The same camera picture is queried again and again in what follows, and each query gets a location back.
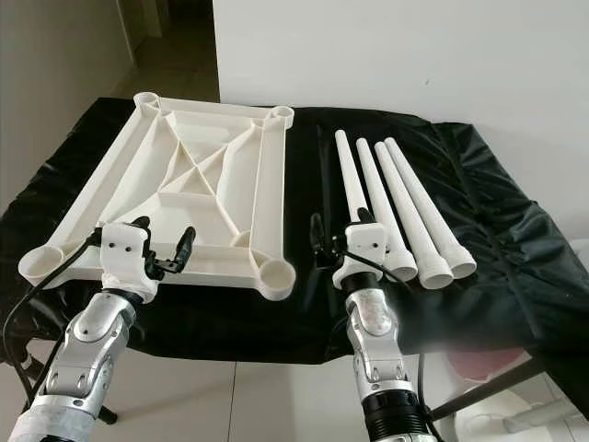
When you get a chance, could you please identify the pink round object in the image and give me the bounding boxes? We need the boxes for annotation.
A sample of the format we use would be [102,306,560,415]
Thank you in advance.
[446,348,530,383]

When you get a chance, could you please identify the white plastic object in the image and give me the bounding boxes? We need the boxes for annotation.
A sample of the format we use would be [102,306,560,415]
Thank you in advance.
[506,401,589,434]

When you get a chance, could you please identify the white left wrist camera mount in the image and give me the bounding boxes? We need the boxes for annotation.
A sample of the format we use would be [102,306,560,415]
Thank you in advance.
[97,221,156,303]

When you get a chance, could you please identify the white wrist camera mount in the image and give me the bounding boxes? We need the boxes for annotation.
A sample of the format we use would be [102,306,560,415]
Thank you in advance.
[97,221,156,303]
[331,221,389,291]

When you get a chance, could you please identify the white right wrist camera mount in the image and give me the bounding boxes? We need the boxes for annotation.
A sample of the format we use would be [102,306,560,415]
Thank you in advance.
[331,221,389,291]

